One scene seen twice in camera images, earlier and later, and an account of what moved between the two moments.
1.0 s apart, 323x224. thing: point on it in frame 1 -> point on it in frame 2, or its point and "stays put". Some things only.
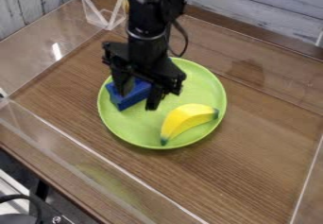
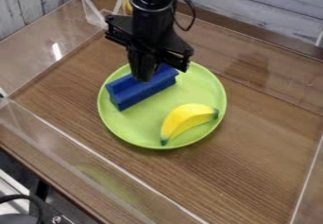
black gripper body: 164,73 -> 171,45
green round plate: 138,124 stays put
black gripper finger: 155,96 -> 150,66
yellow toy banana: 185,117 stays put
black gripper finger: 124,79 -> 140,58
